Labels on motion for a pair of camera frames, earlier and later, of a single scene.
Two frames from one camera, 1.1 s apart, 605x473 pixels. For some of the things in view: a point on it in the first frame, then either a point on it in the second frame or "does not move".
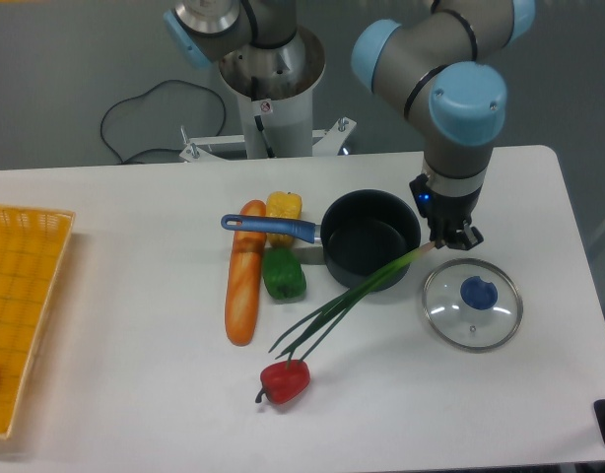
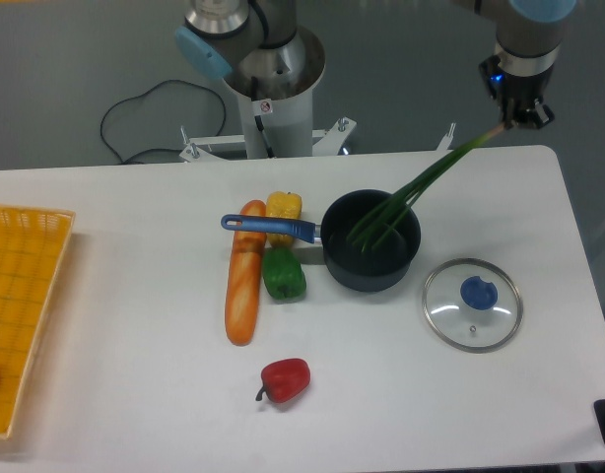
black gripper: [447, 214] → [519, 94]
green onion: [312, 330] → [372, 229]
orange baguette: [244, 274] does not move
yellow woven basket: [26, 250] does not move
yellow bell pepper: [283, 204] does not move
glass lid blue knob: [472, 305] does not move
